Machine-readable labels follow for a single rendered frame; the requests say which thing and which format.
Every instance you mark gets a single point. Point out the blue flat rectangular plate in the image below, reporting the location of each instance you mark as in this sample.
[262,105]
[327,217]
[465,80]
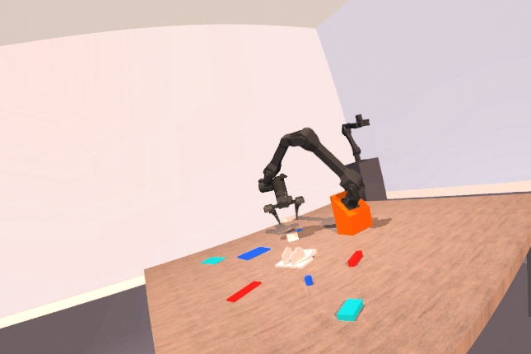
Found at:
[253,253]

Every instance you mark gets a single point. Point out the cyan flat block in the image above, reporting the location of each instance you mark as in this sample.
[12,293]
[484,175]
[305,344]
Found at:
[350,310]

